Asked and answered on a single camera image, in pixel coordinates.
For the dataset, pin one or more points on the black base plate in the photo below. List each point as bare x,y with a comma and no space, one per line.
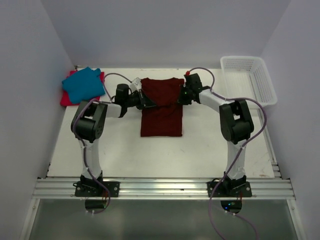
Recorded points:
229,188
93,189

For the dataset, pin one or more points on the folded pink t-shirt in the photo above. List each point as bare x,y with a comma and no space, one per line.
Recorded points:
65,100

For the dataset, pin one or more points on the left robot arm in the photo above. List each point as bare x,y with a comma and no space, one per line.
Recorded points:
89,121

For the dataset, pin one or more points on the dark red t-shirt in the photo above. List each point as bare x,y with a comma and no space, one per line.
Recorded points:
166,118

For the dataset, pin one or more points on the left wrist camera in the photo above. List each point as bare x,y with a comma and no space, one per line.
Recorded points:
136,85

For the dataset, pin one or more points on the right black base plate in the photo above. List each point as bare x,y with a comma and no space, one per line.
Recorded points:
229,188

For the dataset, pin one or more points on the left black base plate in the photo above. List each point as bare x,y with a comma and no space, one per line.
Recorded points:
93,189

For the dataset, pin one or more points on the white plastic basket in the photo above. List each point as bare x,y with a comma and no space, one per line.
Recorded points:
248,77

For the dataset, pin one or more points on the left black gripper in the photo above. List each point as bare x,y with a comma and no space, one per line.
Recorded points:
144,101

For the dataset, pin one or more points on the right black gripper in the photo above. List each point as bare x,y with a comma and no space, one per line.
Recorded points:
181,100

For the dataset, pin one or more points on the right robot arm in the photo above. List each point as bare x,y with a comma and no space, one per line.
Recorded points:
236,124

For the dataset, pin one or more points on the folded blue t-shirt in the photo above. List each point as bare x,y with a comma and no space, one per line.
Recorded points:
82,85

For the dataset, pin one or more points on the aluminium mounting rail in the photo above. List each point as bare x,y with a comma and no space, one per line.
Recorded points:
133,188

